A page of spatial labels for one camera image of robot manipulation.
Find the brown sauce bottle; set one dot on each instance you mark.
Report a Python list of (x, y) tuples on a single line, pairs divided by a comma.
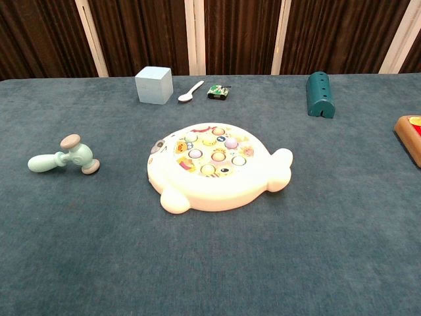
[(409, 135)]

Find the white plastic spoon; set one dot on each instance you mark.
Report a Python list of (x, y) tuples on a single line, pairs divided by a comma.
[(185, 96)]

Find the small white object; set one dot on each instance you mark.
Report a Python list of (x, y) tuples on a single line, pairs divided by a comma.
[(79, 154)]

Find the light blue cube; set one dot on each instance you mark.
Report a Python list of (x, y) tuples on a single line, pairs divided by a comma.
[(153, 85)]

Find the white frame pole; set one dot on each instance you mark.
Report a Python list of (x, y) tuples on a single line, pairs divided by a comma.
[(195, 36), (399, 36), (93, 42), (281, 36)]

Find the dark brown curtain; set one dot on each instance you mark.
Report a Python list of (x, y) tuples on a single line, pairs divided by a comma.
[(144, 33)]

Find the small green packet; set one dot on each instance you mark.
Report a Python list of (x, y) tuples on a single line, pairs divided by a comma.
[(217, 92)]

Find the blue felt table cover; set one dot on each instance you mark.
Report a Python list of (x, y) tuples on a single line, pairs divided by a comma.
[(98, 247)]

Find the teal half-cylinder block with holes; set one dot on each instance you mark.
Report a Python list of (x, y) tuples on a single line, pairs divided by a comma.
[(320, 95)]

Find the white fish-shaped toy board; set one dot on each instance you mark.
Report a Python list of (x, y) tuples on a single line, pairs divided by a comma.
[(227, 191)]

